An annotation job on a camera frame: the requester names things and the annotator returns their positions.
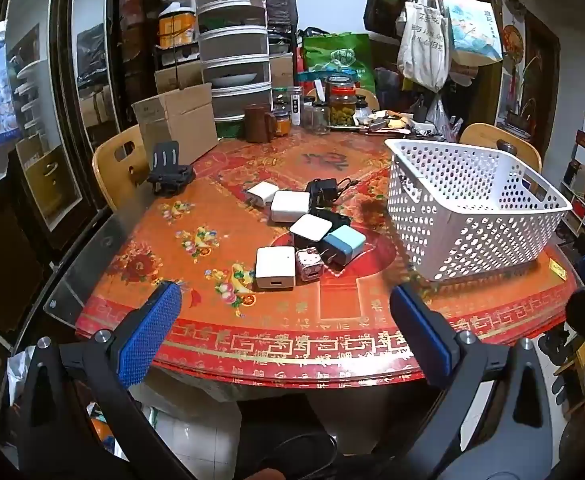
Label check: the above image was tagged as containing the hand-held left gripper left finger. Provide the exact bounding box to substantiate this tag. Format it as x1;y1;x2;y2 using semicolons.
10;280;198;480

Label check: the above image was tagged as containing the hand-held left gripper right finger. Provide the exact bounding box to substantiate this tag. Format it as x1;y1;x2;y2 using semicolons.
389;282;565;480

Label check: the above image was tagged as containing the light blue charger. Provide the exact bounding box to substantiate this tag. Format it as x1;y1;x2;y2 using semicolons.
321;225;357;267

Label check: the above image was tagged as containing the white perforated plastic basket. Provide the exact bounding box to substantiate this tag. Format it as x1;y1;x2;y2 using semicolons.
383;138;573;282

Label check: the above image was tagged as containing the pink white cartoon charger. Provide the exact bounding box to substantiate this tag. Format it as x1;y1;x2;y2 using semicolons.
295;247;325;282

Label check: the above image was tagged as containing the white charger with port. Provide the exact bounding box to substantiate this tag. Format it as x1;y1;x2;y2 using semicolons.
255;246;296;291

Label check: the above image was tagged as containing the black cube charger white face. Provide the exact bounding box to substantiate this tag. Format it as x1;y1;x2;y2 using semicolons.
290;214;334;249

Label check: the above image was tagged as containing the black phone stand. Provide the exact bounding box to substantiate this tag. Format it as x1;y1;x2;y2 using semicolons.
146;141;196;197

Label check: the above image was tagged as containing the wooden chair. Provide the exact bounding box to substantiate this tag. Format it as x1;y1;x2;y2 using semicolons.
306;87;380;111
92;125;150;211
459;122;543;173

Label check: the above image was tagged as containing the large white charger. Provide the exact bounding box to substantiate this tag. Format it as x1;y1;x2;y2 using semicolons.
271;190;312;224

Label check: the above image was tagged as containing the small white charger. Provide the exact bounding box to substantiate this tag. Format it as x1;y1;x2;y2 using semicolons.
247;181;279;206

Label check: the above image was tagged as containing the pile of papers and tools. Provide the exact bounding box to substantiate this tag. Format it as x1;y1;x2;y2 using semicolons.
357;107;425;138

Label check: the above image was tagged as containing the clear plastic bag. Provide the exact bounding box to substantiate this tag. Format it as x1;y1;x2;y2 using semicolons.
425;100;458;141

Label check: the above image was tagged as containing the cardboard box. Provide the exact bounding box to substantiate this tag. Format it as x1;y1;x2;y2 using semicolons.
131;82;219;166

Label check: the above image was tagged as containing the pickle jar red lid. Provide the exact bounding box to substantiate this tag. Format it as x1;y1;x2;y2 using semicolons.
325;76;358;128

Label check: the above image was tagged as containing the clear glass jar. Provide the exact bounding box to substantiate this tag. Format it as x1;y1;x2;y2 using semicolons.
302;102;330;135

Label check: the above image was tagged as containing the brown mug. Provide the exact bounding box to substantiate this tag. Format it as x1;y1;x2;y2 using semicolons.
244;103;278;143

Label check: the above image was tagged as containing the dark glass door cabinet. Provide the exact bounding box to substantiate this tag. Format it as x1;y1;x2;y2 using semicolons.
2;0;123;241

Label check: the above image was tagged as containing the white slim bottle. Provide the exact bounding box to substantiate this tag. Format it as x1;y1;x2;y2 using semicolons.
288;86;305;127

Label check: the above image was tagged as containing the blue white tote bag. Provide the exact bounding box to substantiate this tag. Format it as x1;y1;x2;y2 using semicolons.
442;0;503;67

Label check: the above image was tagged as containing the green shopping bag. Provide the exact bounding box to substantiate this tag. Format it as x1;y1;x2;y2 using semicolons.
301;32;375;93

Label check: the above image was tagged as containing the white tiered storage rack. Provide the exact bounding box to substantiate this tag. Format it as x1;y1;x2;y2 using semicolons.
195;0;273;138

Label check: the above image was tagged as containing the orange plastic jar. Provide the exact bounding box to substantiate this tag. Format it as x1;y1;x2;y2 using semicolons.
158;7;196;50

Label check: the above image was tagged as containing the black charger with cable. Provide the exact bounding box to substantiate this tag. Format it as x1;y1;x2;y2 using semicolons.
305;177;359;208

